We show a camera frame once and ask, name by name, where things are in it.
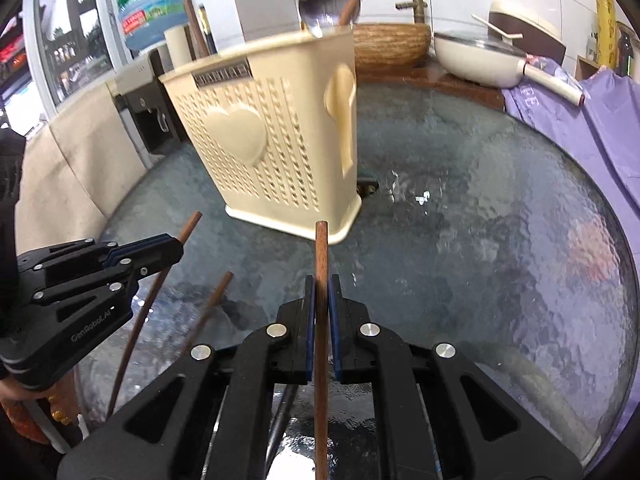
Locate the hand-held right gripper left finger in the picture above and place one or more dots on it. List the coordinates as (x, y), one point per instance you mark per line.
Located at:
(310, 330)

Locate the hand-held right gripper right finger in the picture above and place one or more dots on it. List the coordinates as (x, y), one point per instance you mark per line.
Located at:
(334, 330)

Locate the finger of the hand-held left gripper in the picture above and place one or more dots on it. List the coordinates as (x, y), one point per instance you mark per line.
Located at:
(155, 260)
(145, 245)

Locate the cream plastic utensil holder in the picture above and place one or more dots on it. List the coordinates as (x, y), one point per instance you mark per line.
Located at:
(280, 160)

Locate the person's left hand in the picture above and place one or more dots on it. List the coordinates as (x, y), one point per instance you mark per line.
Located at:
(30, 410)

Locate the beige cloth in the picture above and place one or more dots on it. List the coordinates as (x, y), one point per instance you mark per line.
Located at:
(75, 160)

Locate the water dispenser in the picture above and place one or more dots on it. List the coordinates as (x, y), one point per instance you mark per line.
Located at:
(145, 110)

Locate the white framed window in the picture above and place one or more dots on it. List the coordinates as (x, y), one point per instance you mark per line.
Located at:
(70, 35)

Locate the blue water jug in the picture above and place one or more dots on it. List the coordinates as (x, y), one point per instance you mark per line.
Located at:
(145, 10)

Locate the woven basin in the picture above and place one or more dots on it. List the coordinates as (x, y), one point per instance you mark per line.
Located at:
(390, 45)

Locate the white pot with lid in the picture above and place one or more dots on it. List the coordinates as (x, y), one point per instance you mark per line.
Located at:
(475, 62)

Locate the bronze faucet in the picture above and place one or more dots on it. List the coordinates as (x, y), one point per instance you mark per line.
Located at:
(417, 5)

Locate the purple floral cloth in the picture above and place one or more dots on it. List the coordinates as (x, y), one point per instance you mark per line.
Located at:
(610, 125)

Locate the white and brown rice cooker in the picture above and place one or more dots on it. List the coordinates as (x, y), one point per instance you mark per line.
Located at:
(535, 27)

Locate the small wooden box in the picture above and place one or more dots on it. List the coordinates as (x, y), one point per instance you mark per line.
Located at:
(587, 67)

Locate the brown glass bottle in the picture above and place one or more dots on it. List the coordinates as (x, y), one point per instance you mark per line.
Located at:
(625, 50)

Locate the yellow roll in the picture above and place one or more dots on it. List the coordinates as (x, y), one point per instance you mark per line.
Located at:
(606, 30)

